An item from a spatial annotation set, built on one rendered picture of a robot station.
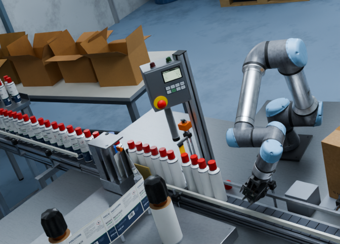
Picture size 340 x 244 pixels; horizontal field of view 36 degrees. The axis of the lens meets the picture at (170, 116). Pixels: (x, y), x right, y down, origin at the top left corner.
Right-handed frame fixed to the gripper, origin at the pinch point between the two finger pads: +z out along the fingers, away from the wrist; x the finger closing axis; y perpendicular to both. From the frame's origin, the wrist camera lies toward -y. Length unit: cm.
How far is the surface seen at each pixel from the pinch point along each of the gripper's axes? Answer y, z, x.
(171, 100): -5, -16, -50
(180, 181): 1.5, 18.7, -32.2
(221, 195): 2.1, 7.7, -11.7
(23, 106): -33, 121, -194
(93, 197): 23, 43, -64
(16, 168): -35, 216, -213
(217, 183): 2.2, 2.2, -15.0
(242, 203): -1.4, 8.0, -3.0
